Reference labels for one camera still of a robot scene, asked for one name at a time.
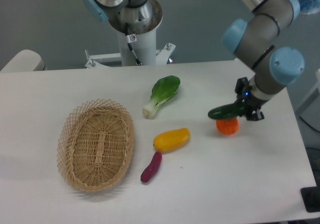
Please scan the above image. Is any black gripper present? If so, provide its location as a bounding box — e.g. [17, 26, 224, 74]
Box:
[234, 77, 266, 121]

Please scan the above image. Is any green cucumber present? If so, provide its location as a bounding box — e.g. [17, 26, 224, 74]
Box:
[207, 102, 246, 120]

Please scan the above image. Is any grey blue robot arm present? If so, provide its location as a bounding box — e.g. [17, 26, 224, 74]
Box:
[82, 0, 305, 121]

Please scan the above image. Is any orange pumpkin toy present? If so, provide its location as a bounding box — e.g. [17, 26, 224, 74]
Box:
[215, 118, 239, 135]

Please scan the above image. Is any white furniture at right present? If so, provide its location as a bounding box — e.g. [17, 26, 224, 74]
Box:
[294, 69, 320, 116]

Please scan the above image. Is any green bok choy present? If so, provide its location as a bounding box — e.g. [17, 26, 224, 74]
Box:
[142, 75, 181, 119]

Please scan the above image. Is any yellow bell pepper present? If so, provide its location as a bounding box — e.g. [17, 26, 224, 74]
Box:
[153, 128, 191, 152]

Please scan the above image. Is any purple sweet potato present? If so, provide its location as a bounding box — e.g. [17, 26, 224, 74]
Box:
[140, 152, 162, 183]

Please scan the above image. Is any black device at edge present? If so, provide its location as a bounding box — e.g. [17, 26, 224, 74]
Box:
[300, 187, 320, 213]

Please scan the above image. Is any woven wicker basket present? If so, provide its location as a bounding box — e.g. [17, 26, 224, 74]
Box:
[57, 99, 135, 192]

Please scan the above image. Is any beige chair backrest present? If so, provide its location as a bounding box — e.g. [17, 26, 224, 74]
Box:
[0, 49, 47, 73]

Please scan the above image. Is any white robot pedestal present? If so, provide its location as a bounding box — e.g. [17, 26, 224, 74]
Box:
[84, 0, 176, 69]

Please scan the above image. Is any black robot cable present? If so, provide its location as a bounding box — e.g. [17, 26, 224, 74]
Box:
[124, 22, 143, 66]

